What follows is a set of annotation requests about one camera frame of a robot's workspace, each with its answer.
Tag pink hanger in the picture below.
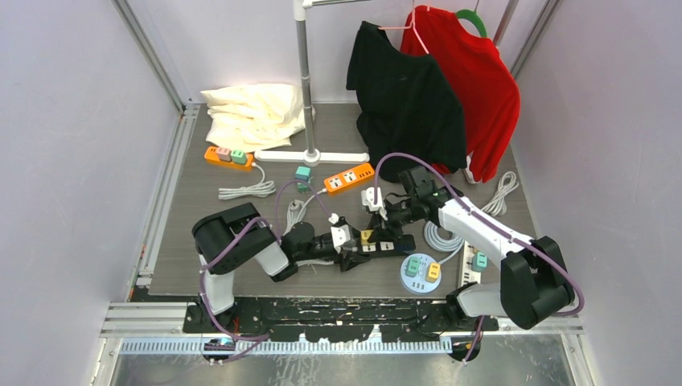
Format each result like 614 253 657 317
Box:
379 1 430 55

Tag cream folded cloth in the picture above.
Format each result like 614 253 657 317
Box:
201 83 305 153

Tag yellow usb charger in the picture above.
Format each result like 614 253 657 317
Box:
360 229 373 245

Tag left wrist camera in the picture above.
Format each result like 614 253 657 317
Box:
328 213 354 253

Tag black power strip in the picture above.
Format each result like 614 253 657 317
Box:
358 235 416 258

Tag green hanger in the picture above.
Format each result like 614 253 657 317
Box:
454 0 488 39

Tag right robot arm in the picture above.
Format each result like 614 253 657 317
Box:
361 166 585 331

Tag black t-shirt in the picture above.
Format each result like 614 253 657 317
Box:
346 21 467 183

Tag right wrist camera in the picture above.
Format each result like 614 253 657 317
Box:
361 187 388 220

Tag pink charger on far strip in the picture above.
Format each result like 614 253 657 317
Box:
216 147 232 162

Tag teal charger on white strip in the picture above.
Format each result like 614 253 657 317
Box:
471 252 488 273

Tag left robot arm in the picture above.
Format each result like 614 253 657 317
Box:
191 203 371 332

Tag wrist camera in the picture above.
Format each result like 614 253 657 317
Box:
328 213 354 253
361 187 388 220

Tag white clothes rack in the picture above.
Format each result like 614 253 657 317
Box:
254 0 369 167

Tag orange power strip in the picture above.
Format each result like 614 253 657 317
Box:
203 146 253 171
324 163 375 195

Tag white cable bundle right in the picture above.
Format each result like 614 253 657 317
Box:
479 170 520 217

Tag red t-shirt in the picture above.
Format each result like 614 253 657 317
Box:
401 5 521 183

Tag white cable of far strip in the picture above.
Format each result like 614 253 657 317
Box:
217 162 277 201

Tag coiled grey round cable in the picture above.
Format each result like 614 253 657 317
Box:
423 219 466 266

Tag white usb power strip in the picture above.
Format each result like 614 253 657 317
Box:
458 241 483 287

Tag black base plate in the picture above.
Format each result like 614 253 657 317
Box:
183 297 499 361

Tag round blue power strip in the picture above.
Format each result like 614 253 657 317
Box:
400 253 442 295

